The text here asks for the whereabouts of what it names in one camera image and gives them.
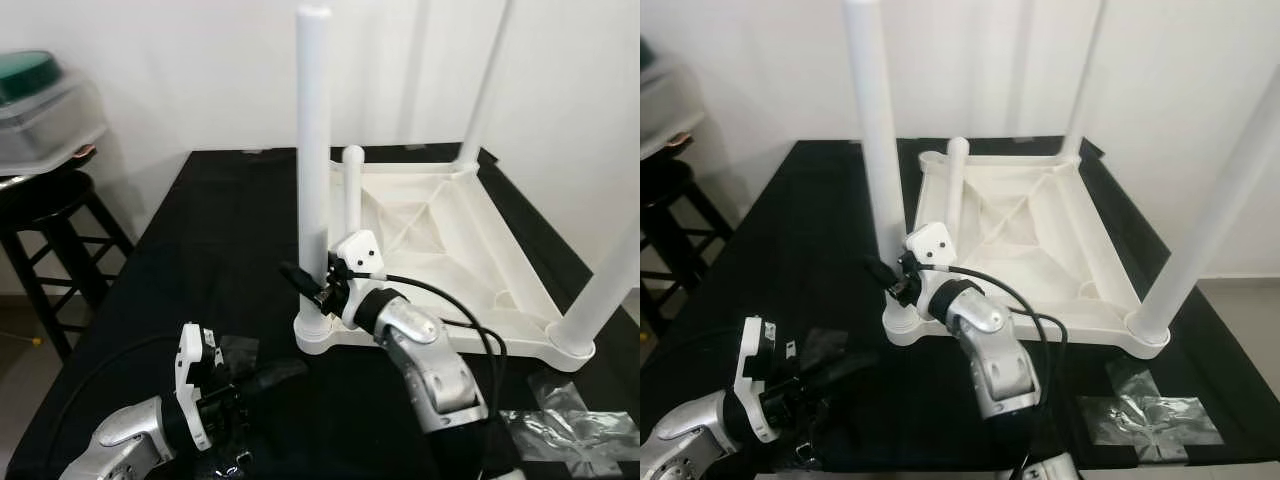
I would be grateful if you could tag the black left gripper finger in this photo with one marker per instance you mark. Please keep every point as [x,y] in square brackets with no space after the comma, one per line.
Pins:
[845,370]
[275,377]

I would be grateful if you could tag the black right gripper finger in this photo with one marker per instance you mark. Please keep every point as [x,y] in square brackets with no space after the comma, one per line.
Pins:
[300,278]
[884,272]

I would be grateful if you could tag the white plastic table top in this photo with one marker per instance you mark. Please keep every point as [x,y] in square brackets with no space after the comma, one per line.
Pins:
[450,250]
[1040,240]

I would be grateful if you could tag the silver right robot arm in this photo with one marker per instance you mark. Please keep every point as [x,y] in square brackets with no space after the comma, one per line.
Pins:
[1000,360]
[430,370]

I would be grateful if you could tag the clear tape strip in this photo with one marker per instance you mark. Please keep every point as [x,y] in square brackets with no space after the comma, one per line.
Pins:
[238,352]
[822,348]

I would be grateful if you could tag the black tablecloth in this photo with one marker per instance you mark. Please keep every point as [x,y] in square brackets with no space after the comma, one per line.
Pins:
[200,250]
[780,250]

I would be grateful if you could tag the black stool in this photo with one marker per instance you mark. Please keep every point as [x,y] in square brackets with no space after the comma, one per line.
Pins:
[675,200]
[50,210]

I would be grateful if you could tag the wrinkled clear tape patch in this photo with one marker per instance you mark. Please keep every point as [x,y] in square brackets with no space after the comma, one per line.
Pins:
[1150,415]
[570,425]

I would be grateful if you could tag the clear plastic container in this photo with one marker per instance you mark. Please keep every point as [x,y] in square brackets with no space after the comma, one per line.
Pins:
[50,125]
[668,105]

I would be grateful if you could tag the dark green lid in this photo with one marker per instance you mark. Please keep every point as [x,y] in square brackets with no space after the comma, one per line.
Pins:
[25,75]
[646,55]

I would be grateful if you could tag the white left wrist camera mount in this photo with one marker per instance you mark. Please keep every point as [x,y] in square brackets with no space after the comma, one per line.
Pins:
[192,370]
[750,365]

